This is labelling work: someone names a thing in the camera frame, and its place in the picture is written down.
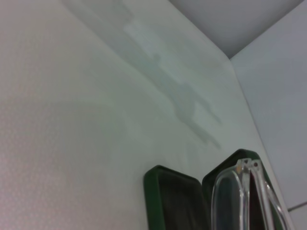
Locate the green glasses case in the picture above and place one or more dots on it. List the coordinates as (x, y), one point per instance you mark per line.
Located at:
(172, 203)

